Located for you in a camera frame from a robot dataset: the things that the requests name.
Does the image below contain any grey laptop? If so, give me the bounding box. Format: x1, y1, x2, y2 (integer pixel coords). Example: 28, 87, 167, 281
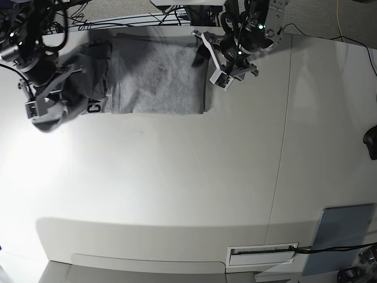
302, 203, 375, 277

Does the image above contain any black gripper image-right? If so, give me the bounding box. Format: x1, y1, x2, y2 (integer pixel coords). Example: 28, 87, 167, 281
191, 30, 274, 78

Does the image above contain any black computer mouse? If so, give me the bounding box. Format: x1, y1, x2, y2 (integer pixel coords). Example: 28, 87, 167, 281
363, 126, 377, 160

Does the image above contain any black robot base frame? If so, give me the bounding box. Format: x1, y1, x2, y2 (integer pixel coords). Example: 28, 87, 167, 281
67, 1, 226, 31

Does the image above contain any black device bottom right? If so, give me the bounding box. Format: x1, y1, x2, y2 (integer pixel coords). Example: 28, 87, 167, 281
336, 266, 368, 283

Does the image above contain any yellow cable on floor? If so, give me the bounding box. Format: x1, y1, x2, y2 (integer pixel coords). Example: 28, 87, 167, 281
335, 0, 345, 42

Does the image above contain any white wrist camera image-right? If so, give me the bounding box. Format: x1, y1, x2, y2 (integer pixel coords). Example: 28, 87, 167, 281
210, 69, 234, 91

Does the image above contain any grey T-shirt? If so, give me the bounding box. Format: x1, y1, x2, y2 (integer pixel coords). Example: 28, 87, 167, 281
31, 34, 208, 133

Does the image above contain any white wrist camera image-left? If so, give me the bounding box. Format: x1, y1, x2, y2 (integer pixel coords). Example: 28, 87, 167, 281
25, 98, 48, 119

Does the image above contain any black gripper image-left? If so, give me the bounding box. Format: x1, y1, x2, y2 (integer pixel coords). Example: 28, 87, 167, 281
17, 57, 85, 102

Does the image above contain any black cable to laptop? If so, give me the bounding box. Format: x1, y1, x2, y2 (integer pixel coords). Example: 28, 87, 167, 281
290, 243, 377, 254

